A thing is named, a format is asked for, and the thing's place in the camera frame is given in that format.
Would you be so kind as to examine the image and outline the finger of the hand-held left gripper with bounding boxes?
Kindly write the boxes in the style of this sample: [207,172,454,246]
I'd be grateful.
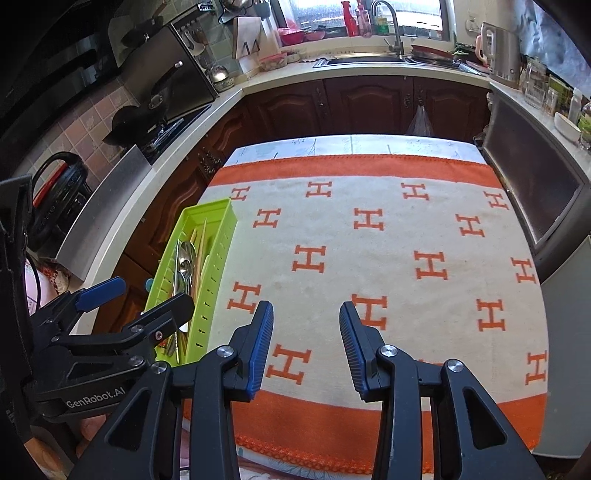
[29,276,127,341]
[54,293,196,366]

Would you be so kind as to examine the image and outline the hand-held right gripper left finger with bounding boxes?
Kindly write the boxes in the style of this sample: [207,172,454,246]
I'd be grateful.
[78,300,275,480]

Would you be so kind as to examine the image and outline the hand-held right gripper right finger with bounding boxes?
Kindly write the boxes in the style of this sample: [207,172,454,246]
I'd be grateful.
[338,300,544,480]

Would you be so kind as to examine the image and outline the large textured-handle metal spoon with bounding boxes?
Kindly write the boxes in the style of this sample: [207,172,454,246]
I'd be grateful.
[178,241,198,296]

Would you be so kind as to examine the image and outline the pile of chopsticks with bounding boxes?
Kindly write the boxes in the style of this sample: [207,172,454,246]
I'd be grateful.
[164,218,218,363]

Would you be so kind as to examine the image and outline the green plastic utensil tray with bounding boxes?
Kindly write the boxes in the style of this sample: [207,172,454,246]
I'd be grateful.
[147,198,238,365]

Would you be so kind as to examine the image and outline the hanging kitchen utensils rack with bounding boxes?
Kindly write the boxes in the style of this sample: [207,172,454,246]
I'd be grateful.
[198,0,273,24]

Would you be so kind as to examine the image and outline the person's left hand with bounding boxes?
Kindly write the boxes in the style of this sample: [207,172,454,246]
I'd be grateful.
[76,412,114,457]

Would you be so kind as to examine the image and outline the pink cloth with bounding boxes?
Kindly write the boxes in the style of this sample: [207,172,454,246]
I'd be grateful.
[25,258,72,301]

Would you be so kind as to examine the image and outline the orange white printed blanket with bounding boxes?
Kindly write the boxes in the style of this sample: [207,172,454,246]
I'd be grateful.
[182,154,550,476]

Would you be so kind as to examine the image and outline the black red pressure cooker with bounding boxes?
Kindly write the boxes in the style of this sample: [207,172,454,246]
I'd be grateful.
[28,151,90,252]

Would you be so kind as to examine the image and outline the black gas stove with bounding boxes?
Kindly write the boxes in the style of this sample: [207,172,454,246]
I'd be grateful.
[139,104,213,164]

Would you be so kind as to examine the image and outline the grey refrigerator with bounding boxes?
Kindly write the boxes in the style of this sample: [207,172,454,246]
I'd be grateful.
[531,258,591,462]

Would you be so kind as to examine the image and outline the hanging plastic bag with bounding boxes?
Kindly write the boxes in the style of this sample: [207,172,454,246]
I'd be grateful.
[405,105,435,137]

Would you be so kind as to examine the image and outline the brown wooden cabinets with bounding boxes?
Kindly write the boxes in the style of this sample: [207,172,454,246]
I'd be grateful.
[104,76,492,324]

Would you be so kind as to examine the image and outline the stainless steel cabinet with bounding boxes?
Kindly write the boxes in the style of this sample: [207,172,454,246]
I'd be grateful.
[480,92,591,282]

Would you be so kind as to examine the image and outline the pale cutting board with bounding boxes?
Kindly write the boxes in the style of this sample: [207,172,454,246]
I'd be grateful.
[231,16,264,60]

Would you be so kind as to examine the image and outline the steel sink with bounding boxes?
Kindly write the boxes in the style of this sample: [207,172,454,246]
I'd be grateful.
[314,53,411,68]

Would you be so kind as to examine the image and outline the white bowl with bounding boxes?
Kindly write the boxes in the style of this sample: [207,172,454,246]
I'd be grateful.
[554,112,583,141]

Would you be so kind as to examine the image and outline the red frying pan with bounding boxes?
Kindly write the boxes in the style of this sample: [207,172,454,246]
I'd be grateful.
[411,42,455,62]

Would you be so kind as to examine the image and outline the steel faucet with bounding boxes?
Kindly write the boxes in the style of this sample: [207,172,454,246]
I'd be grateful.
[372,0,406,56]

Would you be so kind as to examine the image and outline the glass jar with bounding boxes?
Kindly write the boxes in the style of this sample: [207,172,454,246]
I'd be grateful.
[522,58,548,109]

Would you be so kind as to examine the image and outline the green-label plastic bottle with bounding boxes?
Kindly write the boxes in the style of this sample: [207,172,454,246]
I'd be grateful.
[579,99,591,148]

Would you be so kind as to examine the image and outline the pink bottle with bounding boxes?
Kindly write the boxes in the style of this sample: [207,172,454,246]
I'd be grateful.
[356,0,372,38]

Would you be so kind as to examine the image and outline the steel electric kettle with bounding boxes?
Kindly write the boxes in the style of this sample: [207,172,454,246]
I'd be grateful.
[475,21,522,89]

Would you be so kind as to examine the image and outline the red spray bottle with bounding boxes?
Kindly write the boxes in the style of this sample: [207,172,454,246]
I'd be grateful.
[341,0,358,37]

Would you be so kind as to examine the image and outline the window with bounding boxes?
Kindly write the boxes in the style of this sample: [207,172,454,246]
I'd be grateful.
[272,0,455,44]

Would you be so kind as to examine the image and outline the black wall cabinet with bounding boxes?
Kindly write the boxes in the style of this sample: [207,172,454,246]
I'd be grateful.
[0,0,116,158]

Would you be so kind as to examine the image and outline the shiny plastic wall sheet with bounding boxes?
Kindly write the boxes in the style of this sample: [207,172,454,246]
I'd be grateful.
[519,0,591,97]

